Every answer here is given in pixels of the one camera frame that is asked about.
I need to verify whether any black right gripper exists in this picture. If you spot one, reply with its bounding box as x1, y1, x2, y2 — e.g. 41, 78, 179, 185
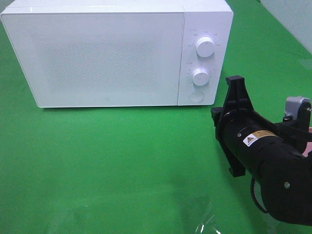
212, 76, 262, 177

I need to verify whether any round door release button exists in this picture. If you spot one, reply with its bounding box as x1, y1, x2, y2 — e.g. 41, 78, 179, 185
189, 91, 204, 103

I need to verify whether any pink round plate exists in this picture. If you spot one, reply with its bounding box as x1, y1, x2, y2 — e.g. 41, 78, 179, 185
302, 127, 312, 157

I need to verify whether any white microwave door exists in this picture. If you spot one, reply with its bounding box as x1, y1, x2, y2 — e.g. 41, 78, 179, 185
1, 12, 184, 108

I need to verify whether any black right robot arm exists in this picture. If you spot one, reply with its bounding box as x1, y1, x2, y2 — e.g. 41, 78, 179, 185
211, 76, 312, 226

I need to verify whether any lower white control knob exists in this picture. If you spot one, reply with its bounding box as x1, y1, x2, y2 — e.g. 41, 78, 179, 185
192, 68, 210, 86

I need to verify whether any white control knob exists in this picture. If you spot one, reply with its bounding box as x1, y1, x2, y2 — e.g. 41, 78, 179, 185
192, 68, 210, 86
195, 35, 216, 58

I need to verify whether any upper white control knob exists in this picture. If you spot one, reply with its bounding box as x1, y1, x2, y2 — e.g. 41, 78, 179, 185
195, 35, 216, 58

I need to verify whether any white microwave oven body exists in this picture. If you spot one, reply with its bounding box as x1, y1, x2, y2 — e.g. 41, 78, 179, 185
0, 0, 234, 106

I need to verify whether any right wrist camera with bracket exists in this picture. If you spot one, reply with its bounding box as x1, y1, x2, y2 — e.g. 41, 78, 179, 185
276, 96, 312, 153

